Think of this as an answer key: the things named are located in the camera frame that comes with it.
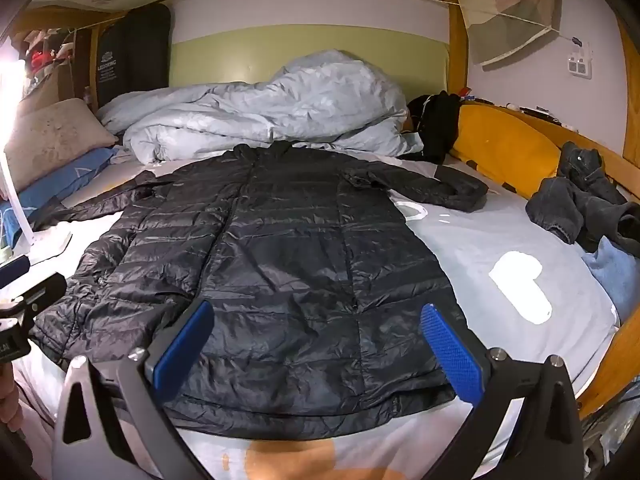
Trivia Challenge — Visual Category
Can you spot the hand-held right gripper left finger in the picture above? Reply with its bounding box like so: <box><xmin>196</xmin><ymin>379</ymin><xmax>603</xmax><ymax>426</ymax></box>
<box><xmin>51</xmin><ymin>300</ymin><xmax>216</xmax><ymax>480</ymax></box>

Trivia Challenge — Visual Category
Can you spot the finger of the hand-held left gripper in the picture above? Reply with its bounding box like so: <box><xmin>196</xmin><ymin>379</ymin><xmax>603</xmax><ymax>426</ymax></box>
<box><xmin>0</xmin><ymin>272</ymin><xmax>68</xmax><ymax>320</ymax></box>
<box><xmin>0</xmin><ymin>254</ymin><xmax>32</xmax><ymax>288</ymax></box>

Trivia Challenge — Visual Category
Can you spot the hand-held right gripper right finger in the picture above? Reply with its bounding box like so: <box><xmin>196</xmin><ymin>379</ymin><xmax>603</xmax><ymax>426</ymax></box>
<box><xmin>420</xmin><ymin>303</ymin><xmax>586</xmax><ymax>480</ymax></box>

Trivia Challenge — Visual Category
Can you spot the black puffer jacket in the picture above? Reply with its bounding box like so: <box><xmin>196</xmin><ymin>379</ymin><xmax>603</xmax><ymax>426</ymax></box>
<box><xmin>30</xmin><ymin>141</ymin><xmax>490</xmax><ymax>443</ymax></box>

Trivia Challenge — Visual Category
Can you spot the person's left hand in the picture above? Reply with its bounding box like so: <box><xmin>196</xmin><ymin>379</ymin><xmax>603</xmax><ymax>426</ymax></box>
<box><xmin>0</xmin><ymin>364</ymin><xmax>23</xmax><ymax>428</ymax></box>

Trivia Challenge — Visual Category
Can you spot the white desk lamp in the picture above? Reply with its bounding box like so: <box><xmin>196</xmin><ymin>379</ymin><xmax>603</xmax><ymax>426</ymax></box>
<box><xmin>0</xmin><ymin>150</ymin><xmax>73</xmax><ymax>266</ymax></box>

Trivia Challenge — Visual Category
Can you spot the blue pillow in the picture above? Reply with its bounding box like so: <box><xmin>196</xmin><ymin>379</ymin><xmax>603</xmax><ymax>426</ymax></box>
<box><xmin>0</xmin><ymin>146</ymin><xmax>118</xmax><ymax>231</ymax></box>

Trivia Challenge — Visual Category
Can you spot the beige pillow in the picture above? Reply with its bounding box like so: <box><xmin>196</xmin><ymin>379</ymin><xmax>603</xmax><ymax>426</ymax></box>
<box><xmin>4</xmin><ymin>97</ymin><xmax>118</xmax><ymax>191</ymax></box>

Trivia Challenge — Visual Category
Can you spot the light blue towel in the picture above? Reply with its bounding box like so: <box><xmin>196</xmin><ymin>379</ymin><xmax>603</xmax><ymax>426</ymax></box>
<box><xmin>580</xmin><ymin>235</ymin><xmax>640</xmax><ymax>321</ymax></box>

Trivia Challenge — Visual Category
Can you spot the dark denim garment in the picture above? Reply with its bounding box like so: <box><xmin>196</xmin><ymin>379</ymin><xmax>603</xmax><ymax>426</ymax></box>
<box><xmin>525</xmin><ymin>141</ymin><xmax>640</xmax><ymax>256</ymax></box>

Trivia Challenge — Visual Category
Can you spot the cluttered wooden shelf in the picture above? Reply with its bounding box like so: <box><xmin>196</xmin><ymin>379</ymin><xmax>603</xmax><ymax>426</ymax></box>
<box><xmin>15</xmin><ymin>27</ymin><xmax>93</xmax><ymax>106</ymax></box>

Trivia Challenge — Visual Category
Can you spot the yellow cushion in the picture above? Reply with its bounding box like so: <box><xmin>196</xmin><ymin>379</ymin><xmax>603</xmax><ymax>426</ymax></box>
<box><xmin>448</xmin><ymin>102</ymin><xmax>561</xmax><ymax>201</ymax></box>

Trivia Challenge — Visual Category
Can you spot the black cloth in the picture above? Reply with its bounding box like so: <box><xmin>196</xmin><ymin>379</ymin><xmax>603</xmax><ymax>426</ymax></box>
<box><xmin>406</xmin><ymin>91</ymin><xmax>461</xmax><ymax>165</ymax></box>

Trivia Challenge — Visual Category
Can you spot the black upright bag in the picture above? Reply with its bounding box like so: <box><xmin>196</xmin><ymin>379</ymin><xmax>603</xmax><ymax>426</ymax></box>
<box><xmin>95</xmin><ymin>2</ymin><xmax>172</xmax><ymax>108</ymax></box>

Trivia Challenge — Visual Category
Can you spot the light blue duvet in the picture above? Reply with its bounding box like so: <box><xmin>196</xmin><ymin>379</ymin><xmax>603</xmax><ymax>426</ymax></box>
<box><xmin>97</xmin><ymin>50</ymin><xmax>426</xmax><ymax>166</ymax></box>

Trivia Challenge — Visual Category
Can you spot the checked hanging cloth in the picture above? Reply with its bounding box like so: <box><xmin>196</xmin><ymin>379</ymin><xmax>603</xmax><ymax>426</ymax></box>
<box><xmin>455</xmin><ymin>0</ymin><xmax>571</xmax><ymax>66</ymax></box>

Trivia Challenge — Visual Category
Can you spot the white wall socket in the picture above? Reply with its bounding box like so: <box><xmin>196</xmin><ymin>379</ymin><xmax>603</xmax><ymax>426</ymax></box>
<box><xmin>566</xmin><ymin>40</ymin><xmax>595</xmax><ymax>80</ymax></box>

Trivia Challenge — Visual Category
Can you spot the wooden bed frame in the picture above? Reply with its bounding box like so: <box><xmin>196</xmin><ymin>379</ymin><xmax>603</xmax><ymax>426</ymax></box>
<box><xmin>10</xmin><ymin>0</ymin><xmax>640</xmax><ymax>416</ymax></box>

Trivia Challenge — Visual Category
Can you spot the white cord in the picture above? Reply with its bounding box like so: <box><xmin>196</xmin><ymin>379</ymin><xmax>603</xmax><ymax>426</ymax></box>
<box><xmin>460</xmin><ymin>4</ymin><xmax>573</xmax><ymax>40</ymax></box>

